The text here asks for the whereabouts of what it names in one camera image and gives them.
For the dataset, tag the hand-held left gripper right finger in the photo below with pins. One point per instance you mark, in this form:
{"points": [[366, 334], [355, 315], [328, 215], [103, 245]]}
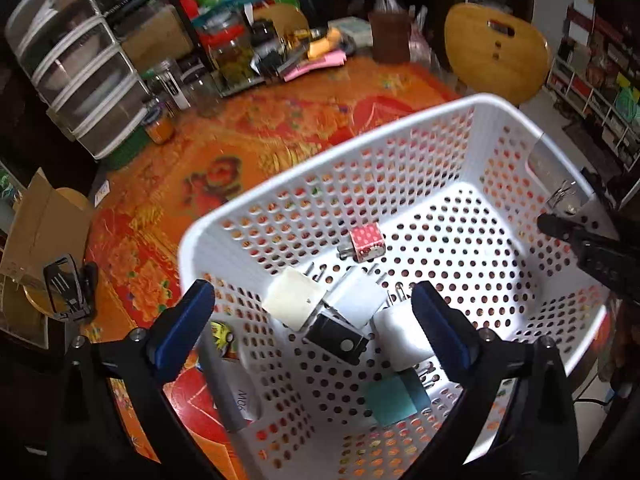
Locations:
{"points": [[442, 327]]}

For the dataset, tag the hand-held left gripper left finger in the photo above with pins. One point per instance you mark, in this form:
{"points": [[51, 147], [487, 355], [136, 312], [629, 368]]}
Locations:
{"points": [[185, 330]]}

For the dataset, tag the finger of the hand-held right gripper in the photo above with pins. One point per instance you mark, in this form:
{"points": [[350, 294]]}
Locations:
{"points": [[562, 227]]}

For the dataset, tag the large white charger plug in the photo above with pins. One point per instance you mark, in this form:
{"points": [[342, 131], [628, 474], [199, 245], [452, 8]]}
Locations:
{"points": [[400, 340]]}

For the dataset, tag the white perforated plastic basket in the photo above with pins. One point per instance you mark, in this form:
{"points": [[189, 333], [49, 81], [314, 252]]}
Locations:
{"points": [[475, 270]]}

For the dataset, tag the teal charger plug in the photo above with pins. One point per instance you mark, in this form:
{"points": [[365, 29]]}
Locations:
{"points": [[395, 400]]}

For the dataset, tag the cream white charger plug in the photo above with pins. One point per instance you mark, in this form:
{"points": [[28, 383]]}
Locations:
{"points": [[292, 300]]}

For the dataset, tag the black charger plug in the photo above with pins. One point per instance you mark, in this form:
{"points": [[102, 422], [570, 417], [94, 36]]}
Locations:
{"points": [[330, 332]]}

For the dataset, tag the pink polka dot charger plug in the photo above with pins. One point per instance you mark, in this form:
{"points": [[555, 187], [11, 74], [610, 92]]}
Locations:
{"points": [[366, 242]]}

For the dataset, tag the black phone stand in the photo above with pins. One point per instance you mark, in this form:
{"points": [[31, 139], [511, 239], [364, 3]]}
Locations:
{"points": [[67, 290]]}

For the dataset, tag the white cubby shelf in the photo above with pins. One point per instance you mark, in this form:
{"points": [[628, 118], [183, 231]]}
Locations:
{"points": [[595, 85]]}

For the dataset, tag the small white card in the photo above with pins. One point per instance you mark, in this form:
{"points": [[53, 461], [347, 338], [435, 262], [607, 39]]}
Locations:
{"points": [[102, 187]]}

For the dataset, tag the flat cardboard box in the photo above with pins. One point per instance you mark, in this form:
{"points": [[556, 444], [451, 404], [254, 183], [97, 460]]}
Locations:
{"points": [[37, 225]]}

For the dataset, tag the green plastic tray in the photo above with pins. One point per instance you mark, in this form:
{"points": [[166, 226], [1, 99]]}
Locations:
{"points": [[125, 152]]}

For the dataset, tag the orange filled jar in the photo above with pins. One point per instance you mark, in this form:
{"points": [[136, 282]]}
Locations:
{"points": [[160, 122]]}

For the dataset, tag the small glass jar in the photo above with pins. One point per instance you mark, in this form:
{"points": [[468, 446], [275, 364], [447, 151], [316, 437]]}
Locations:
{"points": [[200, 90], [167, 80]]}

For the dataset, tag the brown mug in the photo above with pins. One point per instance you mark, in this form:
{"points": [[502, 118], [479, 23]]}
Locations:
{"points": [[390, 35]]}

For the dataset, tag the stacked clear drawer unit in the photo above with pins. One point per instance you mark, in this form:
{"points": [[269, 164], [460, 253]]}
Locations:
{"points": [[75, 75]]}

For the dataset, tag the large glass pickle jar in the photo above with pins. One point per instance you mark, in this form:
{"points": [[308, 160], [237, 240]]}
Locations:
{"points": [[232, 55]]}

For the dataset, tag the brown cardboard box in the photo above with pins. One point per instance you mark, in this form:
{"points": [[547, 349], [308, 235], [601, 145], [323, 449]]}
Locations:
{"points": [[155, 35]]}

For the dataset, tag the yellow tool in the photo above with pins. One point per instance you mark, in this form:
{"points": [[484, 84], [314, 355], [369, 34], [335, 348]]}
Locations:
{"points": [[322, 45]]}

